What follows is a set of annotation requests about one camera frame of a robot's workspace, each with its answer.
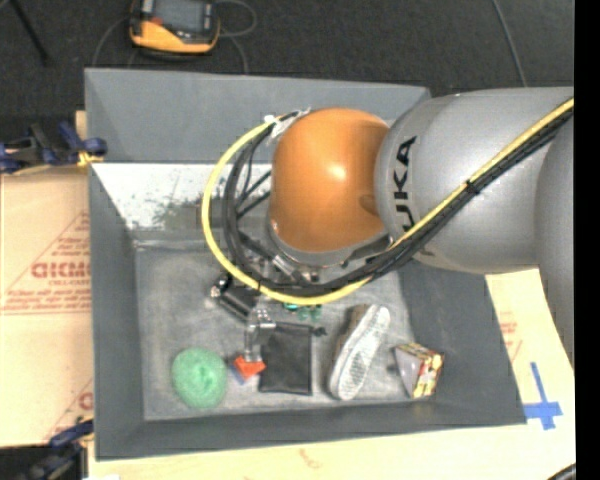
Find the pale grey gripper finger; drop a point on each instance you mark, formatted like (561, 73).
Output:
(252, 343)

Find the black cloth pouch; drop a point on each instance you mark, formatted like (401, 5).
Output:
(286, 360)

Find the green round scrubber sponge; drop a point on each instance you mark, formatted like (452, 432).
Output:
(199, 377)

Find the small red and blue block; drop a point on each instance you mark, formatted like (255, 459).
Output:
(250, 369)

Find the brown shoe with white sole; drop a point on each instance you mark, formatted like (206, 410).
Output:
(357, 355)

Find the brown cardboard board red print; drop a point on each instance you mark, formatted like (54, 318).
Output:
(40, 248)

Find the grey metal bin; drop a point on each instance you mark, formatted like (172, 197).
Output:
(180, 278)

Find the colourful printed box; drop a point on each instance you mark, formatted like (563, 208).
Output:
(422, 372)

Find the black cylinder on white bracket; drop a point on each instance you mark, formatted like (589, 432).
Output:
(223, 284)

